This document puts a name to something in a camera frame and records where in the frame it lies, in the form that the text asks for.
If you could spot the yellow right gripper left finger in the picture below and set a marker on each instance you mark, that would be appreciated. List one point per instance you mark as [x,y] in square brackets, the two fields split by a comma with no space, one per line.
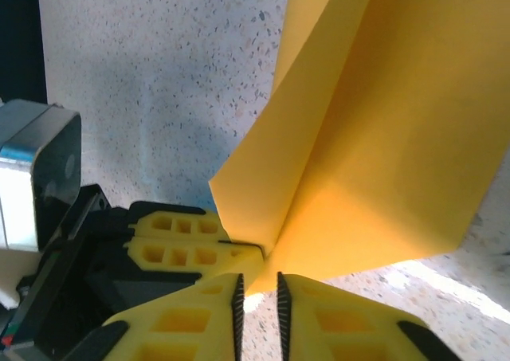
[183,325]

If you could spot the orange cloth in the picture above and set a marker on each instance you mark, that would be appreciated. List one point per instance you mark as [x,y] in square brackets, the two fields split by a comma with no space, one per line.
[378,138]

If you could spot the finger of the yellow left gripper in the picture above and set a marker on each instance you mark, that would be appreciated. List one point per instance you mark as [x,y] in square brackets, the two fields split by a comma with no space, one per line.
[175,225]
[187,255]

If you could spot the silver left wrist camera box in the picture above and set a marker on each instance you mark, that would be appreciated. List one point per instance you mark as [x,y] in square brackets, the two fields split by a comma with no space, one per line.
[44,169]

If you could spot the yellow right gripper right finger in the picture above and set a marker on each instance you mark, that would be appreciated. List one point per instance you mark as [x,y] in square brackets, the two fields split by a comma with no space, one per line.
[346,325]

